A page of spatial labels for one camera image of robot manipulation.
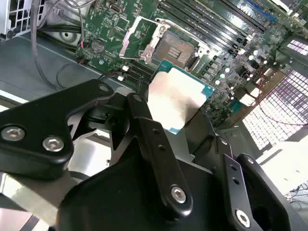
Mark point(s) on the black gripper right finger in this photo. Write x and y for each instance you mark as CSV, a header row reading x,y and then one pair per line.
x,y
237,192

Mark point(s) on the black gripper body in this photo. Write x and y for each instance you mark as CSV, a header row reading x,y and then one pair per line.
x,y
120,204

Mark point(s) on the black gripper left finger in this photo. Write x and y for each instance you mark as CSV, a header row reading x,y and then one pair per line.
x,y
36,125

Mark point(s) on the silver green CPU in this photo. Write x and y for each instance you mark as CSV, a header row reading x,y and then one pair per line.
x,y
175,96

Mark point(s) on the metal socket cover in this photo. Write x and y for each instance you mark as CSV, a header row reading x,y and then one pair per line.
x,y
126,39

